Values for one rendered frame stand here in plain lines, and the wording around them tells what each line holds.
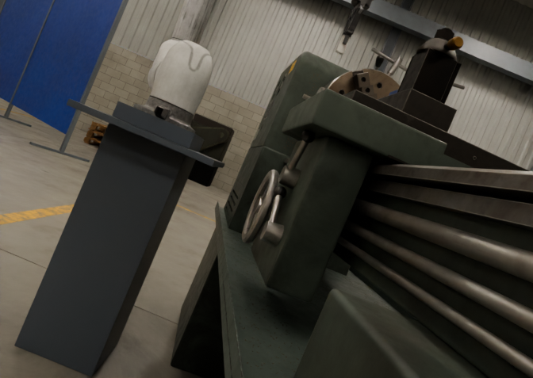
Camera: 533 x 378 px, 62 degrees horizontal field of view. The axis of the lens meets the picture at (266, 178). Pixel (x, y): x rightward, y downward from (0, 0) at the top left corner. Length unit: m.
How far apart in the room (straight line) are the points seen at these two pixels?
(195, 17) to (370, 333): 1.44
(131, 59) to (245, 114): 3.32
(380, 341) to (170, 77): 1.18
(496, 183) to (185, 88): 1.11
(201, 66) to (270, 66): 10.56
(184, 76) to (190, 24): 0.31
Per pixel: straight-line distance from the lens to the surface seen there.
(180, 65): 1.44
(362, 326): 0.42
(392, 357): 0.37
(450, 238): 0.49
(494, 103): 13.21
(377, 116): 0.71
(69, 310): 1.51
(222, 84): 11.93
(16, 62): 8.53
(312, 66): 1.65
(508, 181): 0.45
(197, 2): 1.71
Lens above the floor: 0.76
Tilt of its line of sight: level
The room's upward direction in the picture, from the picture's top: 23 degrees clockwise
